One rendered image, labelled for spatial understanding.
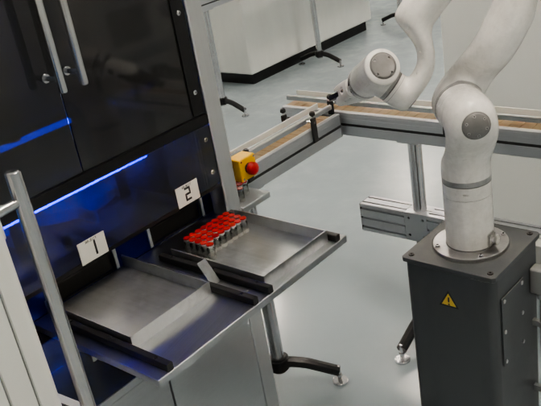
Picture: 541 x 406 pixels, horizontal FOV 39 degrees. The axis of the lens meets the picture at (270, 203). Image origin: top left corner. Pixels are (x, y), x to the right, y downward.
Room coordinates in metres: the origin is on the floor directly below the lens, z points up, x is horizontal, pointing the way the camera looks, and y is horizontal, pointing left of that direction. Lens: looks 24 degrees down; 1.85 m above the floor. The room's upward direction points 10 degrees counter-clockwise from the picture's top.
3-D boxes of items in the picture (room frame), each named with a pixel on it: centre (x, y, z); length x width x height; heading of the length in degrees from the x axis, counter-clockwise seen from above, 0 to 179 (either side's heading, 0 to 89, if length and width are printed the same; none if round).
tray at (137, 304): (1.70, 0.40, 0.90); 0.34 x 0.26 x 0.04; 46
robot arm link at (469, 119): (1.69, -0.49, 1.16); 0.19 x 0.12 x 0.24; 178
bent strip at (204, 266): (1.70, 0.15, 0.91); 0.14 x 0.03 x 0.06; 47
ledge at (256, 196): (2.24, 0.09, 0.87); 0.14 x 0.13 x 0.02; 46
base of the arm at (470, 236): (1.72, -0.49, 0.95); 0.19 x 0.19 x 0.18
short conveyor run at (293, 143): (2.51, -0.03, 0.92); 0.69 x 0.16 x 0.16; 136
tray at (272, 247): (1.86, 0.08, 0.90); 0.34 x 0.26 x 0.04; 45
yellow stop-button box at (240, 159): (2.20, 0.07, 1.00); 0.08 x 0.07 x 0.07; 46
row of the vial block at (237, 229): (1.93, 0.14, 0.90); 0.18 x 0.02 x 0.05; 135
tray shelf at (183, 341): (1.77, 0.23, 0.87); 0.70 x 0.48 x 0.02; 136
